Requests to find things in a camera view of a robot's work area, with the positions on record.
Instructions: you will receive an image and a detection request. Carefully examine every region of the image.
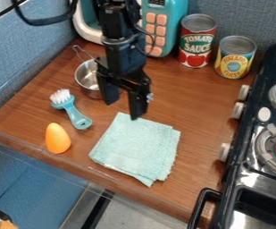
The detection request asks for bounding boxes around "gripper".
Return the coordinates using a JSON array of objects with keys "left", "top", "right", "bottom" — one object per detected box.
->
[{"left": 93, "top": 35, "right": 155, "bottom": 122}]

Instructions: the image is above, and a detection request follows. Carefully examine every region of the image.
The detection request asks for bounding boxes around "silver pot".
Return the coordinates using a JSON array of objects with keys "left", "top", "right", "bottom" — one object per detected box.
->
[{"left": 71, "top": 44, "right": 105, "bottom": 100}]

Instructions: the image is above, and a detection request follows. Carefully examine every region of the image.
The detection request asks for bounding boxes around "light blue cloth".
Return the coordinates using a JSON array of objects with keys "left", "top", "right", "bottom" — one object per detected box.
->
[{"left": 87, "top": 111, "right": 182, "bottom": 188}]

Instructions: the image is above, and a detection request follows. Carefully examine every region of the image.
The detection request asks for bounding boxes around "teal scrub brush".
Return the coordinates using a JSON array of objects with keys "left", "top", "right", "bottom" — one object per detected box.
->
[{"left": 47, "top": 88, "right": 95, "bottom": 131}]

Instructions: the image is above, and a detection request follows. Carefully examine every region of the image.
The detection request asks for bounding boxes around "orange toy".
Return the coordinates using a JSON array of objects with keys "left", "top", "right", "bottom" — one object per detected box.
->
[{"left": 44, "top": 122, "right": 73, "bottom": 155}]

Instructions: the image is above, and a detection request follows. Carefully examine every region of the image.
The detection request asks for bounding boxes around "red tomato sauce can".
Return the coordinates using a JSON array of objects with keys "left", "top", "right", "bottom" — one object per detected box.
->
[{"left": 177, "top": 13, "right": 219, "bottom": 70}]

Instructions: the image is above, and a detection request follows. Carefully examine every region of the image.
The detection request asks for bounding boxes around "yellow pineapple can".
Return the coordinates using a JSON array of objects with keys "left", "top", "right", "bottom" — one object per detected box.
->
[{"left": 213, "top": 35, "right": 258, "bottom": 81}]

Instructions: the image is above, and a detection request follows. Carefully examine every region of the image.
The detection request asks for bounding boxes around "toy stove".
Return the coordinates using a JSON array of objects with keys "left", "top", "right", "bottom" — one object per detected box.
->
[{"left": 186, "top": 42, "right": 276, "bottom": 229}]

